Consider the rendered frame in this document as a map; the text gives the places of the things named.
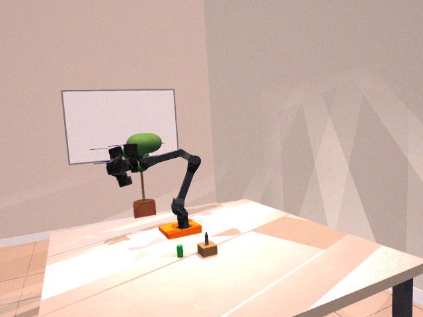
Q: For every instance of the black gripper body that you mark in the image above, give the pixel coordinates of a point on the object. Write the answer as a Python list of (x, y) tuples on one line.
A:
[(122, 165)]

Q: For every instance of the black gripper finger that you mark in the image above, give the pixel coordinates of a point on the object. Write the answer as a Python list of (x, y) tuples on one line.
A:
[(115, 158), (120, 176)]

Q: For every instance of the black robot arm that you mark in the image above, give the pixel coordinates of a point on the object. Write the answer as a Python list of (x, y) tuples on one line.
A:
[(177, 206)]

